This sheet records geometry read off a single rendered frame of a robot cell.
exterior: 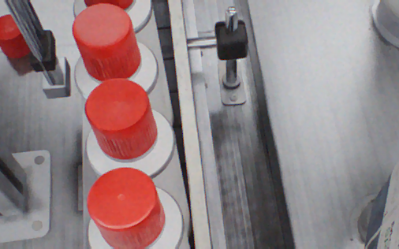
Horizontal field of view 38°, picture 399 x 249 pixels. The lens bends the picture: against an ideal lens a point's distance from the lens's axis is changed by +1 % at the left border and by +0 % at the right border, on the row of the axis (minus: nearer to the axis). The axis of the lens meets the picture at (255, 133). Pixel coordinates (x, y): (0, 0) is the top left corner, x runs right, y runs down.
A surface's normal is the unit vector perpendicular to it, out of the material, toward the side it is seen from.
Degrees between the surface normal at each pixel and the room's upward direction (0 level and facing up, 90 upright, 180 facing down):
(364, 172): 0
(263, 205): 0
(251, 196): 0
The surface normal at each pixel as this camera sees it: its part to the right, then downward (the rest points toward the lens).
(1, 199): 0.15, 0.88
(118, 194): 0.07, -0.43
